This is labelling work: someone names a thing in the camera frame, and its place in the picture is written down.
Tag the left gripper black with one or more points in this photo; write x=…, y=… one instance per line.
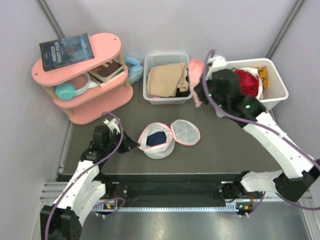
x=127, y=143

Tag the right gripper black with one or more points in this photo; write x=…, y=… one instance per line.
x=200, y=89

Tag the pink bra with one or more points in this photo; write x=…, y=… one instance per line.
x=195, y=70

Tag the navy blue lace bra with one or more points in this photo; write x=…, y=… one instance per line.
x=156, y=139

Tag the pink white mesh laundry bag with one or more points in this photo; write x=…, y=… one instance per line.
x=180, y=131

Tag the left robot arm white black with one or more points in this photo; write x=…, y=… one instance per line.
x=65, y=217

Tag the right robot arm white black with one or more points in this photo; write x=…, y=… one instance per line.
x=298, y=170

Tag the red lace bra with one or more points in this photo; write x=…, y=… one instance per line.
x=248, y=83

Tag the black garment in basket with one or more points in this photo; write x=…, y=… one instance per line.
x=182, y=88

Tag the white garment in bin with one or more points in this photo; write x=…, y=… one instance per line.
x=255, y=73

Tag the grey perforated plastic basket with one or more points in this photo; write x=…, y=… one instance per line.
x=159, y=59

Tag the beige folded garment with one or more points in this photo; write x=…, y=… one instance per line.
x=164, y=80

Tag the mustard yellow garment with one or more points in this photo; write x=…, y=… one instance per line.
x=263, y=74

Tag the white plastic bin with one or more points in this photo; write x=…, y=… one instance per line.
x=276, y=91

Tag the pink three-tier shelf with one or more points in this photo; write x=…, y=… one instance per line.
x=88, y=107

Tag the light blue headphones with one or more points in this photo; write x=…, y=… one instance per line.
x=135, y=69

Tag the brown book on shelf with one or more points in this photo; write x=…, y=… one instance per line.
x=107, y=73

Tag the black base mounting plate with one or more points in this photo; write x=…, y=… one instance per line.
x=157, y=190

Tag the teal white headphones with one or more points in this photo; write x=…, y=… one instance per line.
x=67, y=91

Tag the dark blue hardcover book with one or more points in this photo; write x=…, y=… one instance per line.
x=66, y=51

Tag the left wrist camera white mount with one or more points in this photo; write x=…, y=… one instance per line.
x=113, y=125

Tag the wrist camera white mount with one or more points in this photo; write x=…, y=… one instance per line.
x=216, y=63
x=113, y=125

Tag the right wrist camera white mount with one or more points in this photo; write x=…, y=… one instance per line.
x=216, y=63

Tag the aluminium rail with cable duct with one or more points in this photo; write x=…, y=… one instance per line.
x=52, y=190

